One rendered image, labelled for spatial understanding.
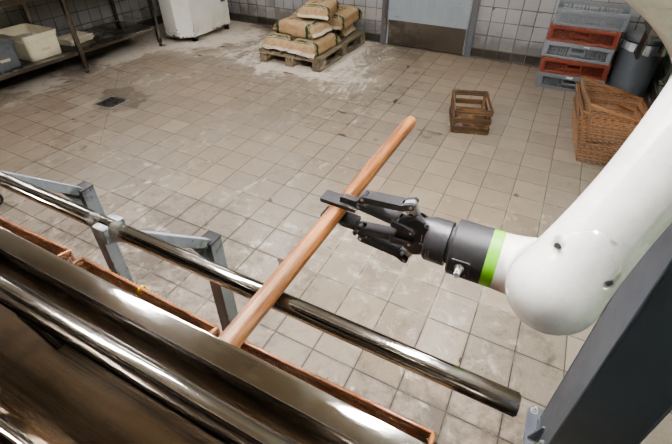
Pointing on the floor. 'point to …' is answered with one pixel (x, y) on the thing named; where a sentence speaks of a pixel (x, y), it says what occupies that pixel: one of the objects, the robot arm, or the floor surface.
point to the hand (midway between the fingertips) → (340, 208)
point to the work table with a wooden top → (118, 30)
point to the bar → (246, 286)
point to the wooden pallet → (318, 55)
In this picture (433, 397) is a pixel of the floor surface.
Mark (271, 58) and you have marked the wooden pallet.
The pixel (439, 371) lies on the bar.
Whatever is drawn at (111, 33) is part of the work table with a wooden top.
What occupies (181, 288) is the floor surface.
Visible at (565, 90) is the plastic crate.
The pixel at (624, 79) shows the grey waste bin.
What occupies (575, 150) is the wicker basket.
